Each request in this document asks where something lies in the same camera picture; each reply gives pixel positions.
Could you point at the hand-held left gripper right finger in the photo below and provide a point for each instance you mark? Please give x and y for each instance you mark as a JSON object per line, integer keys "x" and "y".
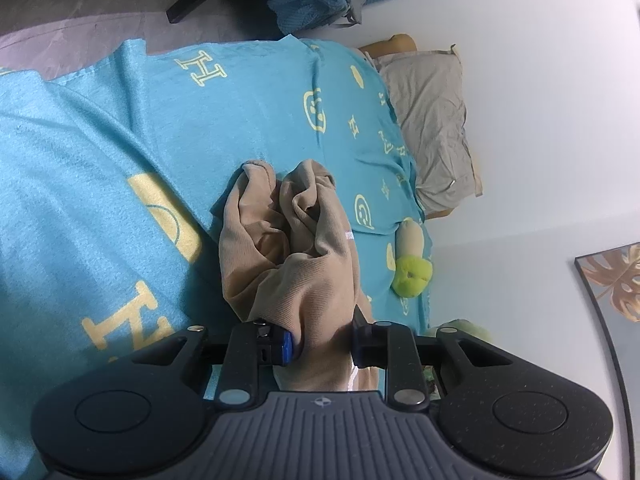
{"x": 358, "y": 347}

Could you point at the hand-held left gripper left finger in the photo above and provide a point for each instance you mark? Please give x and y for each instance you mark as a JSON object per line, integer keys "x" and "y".
{"x": 287, "y": 351}

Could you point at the beige garment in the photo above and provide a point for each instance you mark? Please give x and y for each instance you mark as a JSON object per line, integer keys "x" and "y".
{"x": 310, "y": 270}

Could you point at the green and tan plush toy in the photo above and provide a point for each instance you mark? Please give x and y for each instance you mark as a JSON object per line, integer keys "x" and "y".
{"x": 411, "y": 275}

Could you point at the light green plush toy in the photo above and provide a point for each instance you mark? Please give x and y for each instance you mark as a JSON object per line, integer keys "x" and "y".
{"x": 470, "y": 331}

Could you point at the grey pillow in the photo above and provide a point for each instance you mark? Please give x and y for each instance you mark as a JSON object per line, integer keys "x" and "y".
{"x": 430, "y": 120}

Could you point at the teal blanket with yellow print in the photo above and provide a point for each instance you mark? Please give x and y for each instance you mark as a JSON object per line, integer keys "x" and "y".
{"x": 150, "y": 135}

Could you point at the framed leaf picture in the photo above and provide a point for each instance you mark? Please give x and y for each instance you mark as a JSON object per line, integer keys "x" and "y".
{"x": 616, "y": 275}

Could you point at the yellow cushion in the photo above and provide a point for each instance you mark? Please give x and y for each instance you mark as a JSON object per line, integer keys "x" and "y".
{"x": 390, "y": 45}

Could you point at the grey rug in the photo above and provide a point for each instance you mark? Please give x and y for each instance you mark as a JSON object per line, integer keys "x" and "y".
{"x": 60, "y": 35}

